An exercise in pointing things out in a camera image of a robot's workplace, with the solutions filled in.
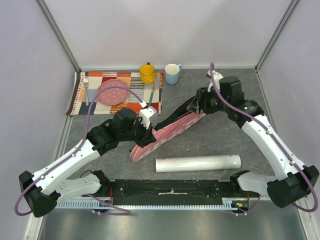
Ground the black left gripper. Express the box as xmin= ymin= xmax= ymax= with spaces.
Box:
xmin=119 ymin=117 xmax=157 ymax=149

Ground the pink racket bag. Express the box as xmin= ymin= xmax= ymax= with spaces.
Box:
xmin=130 ymin=96 xmax=205 ymax=162

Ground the white shuttlecock tube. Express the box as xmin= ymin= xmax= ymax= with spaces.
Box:
xmin=155 ymin=154 xmax=242 ymax=173

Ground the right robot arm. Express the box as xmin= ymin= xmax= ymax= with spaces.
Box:
xmin=187 ymin=71 xmax=320 ymax=212

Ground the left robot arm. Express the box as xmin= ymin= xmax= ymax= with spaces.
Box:
xmin=18 ymin=107 xmax=157 ymax=218

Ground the light blue mug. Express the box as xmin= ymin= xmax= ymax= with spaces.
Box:
xmin=164 ymin=63 xmax=182 ymax=86

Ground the pink dotted plate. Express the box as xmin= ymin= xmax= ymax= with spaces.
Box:
xmin=97 ymin=79 xmax=129 ymax=106

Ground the yellow glass mug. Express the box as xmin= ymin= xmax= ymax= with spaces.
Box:
xmin=139 ymin=62 xmax=155 ymax=85

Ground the colourful patchwork placemat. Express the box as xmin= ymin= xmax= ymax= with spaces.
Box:
xmin=66 ymin=71 xmax=164 ymax=116

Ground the silver fork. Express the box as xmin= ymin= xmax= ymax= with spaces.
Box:
xmin=83 ymin=78 xmax=89 ymax=106

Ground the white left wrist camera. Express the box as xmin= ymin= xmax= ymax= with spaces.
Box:
xmin=138 ymin=106 xmax=158 ymax=129

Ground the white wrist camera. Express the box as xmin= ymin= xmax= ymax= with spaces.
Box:
xmin=207 ymin=70 xmax=224 ymax=93
xmin=138 ymin=106 xmax=158 ymax=129

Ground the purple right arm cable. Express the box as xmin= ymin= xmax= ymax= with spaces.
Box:
xmin=209 ymin=62 xmax=318 ymax=217

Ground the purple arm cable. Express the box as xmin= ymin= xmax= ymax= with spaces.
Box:
xmin=14 ymin=86 xmax=148 ymax=216
xmin=209 ymin=62 xmax=318 ymax=217

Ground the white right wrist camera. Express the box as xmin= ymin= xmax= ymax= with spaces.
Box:
xmin=207 ymin=70 xmax=224 ymax=93

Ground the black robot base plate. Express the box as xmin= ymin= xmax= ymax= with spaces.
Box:
xmin=94 ymin=179 xmax=258 ymax=205

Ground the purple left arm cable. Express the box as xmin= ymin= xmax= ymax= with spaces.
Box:
xmin=14 ymin=86 xmax=148 ymax=216

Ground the white slotted cable duct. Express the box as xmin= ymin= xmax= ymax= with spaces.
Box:
xmin=55 ymin=198 xmax=238 ymax=211

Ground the aluminium frame rail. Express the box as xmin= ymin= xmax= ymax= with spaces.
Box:
xmin=35 ymin=0 xmax=81 ymax=72

